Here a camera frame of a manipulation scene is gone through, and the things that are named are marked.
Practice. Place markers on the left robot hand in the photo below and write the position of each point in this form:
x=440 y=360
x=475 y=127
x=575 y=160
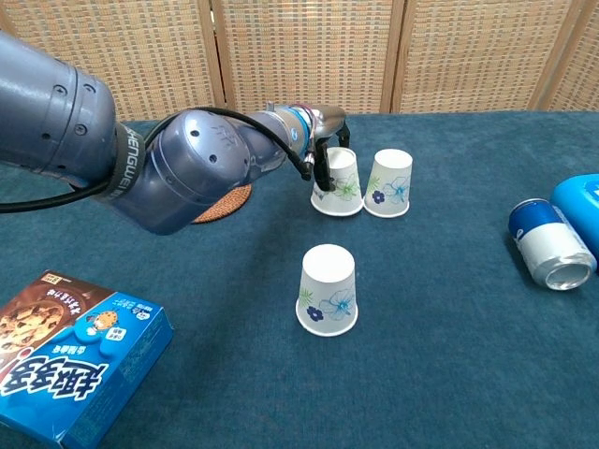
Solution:
x=327 y=117

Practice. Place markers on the white cup green flower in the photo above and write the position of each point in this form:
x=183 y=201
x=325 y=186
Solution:
x=344 y=196

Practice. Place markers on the white cup blue flower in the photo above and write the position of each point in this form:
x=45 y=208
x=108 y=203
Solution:
x=327 y=285
x=390 y=187

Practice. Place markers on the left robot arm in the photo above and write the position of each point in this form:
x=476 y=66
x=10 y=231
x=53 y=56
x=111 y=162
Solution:
x=187 y=173

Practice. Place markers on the woven folding screen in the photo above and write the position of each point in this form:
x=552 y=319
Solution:
x=421 y=51

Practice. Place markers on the round woven rattan coaster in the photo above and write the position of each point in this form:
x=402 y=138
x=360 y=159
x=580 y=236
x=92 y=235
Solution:
x=231 y=201

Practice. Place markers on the blue white soda can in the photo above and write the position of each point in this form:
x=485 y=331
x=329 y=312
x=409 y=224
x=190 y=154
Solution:
x=547 y=243

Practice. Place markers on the blue detergent pump bottle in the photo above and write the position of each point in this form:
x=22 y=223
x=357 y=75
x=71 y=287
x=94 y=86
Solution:
x=578 y=201

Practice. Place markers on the teal table cloth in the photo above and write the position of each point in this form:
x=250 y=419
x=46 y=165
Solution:
x=421 y=365

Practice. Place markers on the blue cookie box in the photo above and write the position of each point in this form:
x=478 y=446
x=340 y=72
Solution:
x=70 y=355

